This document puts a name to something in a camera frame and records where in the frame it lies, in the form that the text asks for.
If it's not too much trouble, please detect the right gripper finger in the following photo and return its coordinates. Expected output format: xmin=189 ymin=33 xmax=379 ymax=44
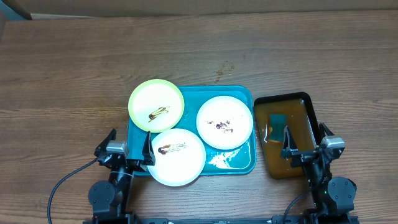
xmin=280 ymin=126 xmax=298 ymax=158
xmin=318 ymin=123 xmax=335 ymax=139

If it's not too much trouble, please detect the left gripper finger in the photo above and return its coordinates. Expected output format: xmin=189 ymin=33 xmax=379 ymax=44
xmin=142 ymin=131 xmax=155 ymax=166
xmin=94 ymin=129 xmax=117 ymax=157

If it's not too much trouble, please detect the teal and yellow sponge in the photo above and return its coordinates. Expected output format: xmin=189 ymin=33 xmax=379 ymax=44
xmin=268 ymin=114 xmax=287 ymax=143

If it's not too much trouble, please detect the white plate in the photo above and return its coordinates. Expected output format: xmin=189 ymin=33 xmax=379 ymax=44
xmin=148 ymin=128 xmax=206 ymax=187
xmin=196 ymin=96 xmax=254 ymax=150

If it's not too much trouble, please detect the yellow-green plate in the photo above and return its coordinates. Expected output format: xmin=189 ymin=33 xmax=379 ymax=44
xmin=127 ymin=79 xmax=185 ymax=133

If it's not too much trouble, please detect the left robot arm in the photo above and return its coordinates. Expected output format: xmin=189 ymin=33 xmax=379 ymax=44
xmin=88 ymin=129 xmax=155 ymax=223

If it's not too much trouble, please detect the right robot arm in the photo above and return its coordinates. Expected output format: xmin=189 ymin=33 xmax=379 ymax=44
xmin=281 ymin=123 xmax=359 ymax=223

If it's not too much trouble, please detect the black tray with brown water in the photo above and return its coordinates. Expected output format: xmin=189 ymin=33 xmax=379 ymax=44
xmin=254 ymin=92 xmax=321 ymax=179

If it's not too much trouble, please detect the dark chair part background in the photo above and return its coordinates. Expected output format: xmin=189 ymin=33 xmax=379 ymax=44
xmin=1 ymin=0 xmax=32 ymax=21

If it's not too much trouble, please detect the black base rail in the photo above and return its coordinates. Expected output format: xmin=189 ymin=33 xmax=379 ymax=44
xmin=83 ymin=215 xmax=359 ymax=224

